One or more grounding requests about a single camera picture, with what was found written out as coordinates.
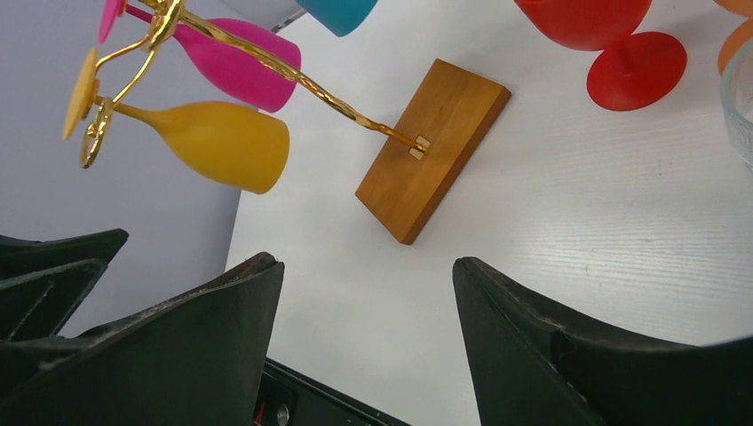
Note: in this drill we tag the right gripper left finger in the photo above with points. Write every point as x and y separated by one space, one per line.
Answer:
195 359

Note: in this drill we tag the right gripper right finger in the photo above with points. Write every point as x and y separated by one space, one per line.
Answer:
535 361

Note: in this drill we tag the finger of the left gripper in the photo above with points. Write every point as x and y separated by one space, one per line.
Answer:
19 257
38 304

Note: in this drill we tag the gold wire rack wooden base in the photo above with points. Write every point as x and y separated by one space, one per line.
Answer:
445 121

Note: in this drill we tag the red wine glass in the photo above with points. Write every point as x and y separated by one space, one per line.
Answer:
633 70

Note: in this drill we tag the clear patterned wine glass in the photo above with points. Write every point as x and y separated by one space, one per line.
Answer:
736 101

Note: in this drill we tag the orange wine glass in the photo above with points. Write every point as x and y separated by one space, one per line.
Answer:
740 35

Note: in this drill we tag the yellow wine glass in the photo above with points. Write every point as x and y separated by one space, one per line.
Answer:
225 142

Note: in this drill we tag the magenta wine glass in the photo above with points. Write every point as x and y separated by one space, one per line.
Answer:
233 71

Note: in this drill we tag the blue wine glass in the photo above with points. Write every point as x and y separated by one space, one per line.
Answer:
340 17

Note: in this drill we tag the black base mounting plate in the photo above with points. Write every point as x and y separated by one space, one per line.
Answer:
289 398

